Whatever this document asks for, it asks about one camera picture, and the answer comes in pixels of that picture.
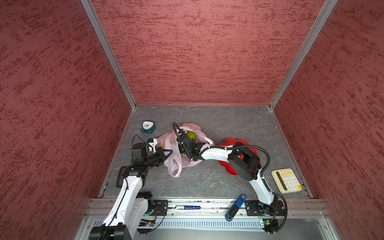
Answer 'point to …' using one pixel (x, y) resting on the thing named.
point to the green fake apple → (192, 135)
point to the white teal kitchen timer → (148, 127)
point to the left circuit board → (147, 222)
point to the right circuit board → (270, 225)
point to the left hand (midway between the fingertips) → (173, 153)
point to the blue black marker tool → (238, 203)
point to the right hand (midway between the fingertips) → (175, 148)
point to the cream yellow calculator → (286, 180)
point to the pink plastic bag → (170, 140)
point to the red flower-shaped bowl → (230, 142)
